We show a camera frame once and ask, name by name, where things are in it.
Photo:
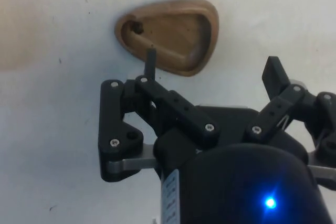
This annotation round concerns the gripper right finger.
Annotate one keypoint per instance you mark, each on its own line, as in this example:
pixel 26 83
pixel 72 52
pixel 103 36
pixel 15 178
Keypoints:
pixel 283 103

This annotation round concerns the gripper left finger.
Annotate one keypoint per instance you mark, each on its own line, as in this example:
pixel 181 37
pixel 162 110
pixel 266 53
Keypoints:
pixel 115 119

